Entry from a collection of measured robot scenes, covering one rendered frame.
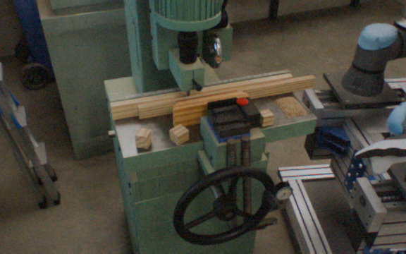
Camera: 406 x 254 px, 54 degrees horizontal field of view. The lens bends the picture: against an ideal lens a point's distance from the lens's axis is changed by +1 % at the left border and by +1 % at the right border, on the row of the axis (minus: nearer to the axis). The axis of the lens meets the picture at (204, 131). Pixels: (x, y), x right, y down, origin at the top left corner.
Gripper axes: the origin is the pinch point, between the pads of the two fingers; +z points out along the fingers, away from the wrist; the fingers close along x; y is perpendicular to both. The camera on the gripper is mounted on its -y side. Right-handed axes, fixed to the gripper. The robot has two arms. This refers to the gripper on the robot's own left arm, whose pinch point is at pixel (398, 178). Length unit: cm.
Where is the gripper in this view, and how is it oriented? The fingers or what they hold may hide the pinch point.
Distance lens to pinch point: 62.4
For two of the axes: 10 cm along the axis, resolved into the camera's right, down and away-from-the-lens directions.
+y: 0.5, 8.4, 5.4
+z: -8.4, 3.3, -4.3
